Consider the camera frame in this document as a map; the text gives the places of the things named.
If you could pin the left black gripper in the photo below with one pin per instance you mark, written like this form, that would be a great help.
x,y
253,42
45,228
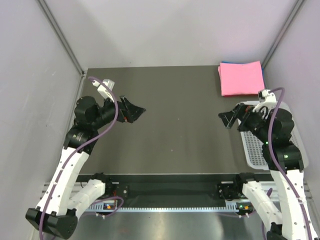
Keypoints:
x,y
133,111

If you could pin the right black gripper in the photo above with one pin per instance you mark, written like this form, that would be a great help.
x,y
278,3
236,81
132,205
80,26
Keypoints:
x,y
245,111

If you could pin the pink t shirt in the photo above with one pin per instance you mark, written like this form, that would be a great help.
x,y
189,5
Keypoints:
x,y
240,79

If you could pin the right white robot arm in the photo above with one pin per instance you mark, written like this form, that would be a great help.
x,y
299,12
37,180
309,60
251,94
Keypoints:
x,y
292,220

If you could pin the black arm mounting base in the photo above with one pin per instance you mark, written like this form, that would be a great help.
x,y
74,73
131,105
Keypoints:
x,y
167,181

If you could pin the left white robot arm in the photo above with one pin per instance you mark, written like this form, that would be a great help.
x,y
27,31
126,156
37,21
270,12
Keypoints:
x,y
58,212

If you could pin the white perforated plastic basket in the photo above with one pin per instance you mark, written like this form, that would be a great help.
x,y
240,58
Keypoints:
x,y
255,150

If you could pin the blue folded t shirt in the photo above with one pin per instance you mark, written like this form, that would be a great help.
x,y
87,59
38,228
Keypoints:
x,y
241,63

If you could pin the left aluminium frame post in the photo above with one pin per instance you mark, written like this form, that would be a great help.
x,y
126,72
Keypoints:
x,y
44,7

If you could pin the aluminium frame post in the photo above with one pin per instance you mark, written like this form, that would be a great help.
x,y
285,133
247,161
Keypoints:
x,y
293,13
44,7

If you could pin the grey slotted cable duct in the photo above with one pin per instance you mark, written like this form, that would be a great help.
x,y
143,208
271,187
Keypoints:
x,y
232,207

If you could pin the aluminium front rail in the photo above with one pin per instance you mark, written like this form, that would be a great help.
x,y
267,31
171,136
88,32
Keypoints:
x,y
307,193

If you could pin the right aluminium frame post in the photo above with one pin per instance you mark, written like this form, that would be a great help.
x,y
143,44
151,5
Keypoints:
x,y
293,13

